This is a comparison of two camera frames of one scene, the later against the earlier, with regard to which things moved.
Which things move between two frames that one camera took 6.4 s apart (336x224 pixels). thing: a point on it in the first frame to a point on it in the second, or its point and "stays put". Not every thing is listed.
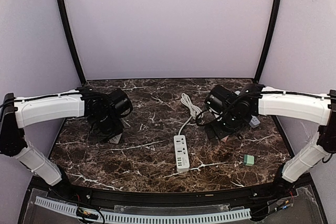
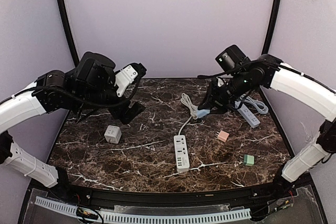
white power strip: x=182 y=162 stays put
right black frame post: x=276 y=10 stays put
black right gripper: x=220 y=133 to x=213 y=100
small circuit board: x=81 y=213 stays put
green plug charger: x=248 y=160 stays put
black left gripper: x=118 y=129 to x=126 y=117
